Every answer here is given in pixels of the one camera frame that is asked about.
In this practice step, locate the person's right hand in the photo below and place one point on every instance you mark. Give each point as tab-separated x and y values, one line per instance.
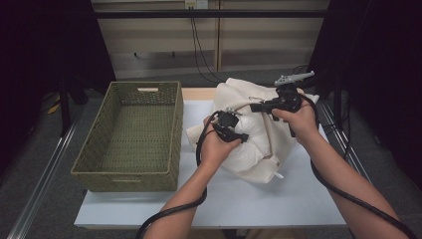
300	124

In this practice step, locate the yellow floor object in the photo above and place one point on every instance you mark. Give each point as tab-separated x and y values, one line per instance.
54	107

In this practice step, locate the black metal stand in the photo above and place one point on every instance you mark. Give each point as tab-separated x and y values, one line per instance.
64	109
337	99

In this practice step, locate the white wall power outlet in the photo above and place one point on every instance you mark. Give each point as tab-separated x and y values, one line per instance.
196	3

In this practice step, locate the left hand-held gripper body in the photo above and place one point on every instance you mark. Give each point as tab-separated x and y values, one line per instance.
227	121

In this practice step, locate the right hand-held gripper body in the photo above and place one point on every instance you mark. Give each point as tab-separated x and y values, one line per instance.
287	98

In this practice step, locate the cream mesh laundry bag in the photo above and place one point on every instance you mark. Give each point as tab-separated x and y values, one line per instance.
239	93

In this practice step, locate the black curtain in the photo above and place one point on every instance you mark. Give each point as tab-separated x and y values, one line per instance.
381	66
43	49

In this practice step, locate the person's lap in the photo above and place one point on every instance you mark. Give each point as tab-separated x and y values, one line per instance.
265	234

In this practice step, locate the green woven basket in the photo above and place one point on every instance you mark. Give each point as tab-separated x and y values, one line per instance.
139	136

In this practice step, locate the person's left hand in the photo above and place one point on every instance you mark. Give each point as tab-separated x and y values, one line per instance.
215	149

